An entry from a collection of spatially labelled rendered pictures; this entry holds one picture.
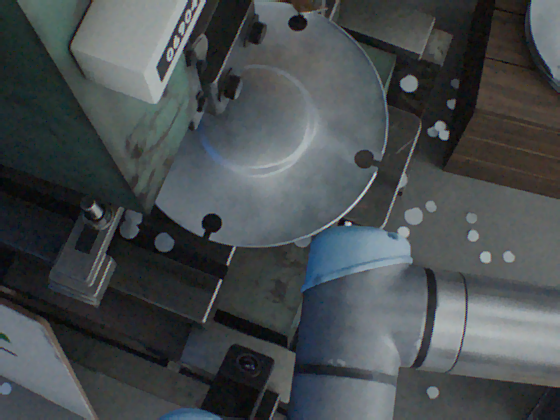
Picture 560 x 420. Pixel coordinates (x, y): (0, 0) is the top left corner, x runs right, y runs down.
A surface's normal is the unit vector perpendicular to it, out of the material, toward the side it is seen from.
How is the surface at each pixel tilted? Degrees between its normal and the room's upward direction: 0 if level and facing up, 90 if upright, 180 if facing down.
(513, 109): 0
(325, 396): 19
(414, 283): 30
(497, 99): 0
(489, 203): 0
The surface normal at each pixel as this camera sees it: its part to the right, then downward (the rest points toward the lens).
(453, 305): 0.12, -0.47
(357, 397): 0.22, -0.22
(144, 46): -0.01, -0.25
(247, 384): 0.19, -0.69
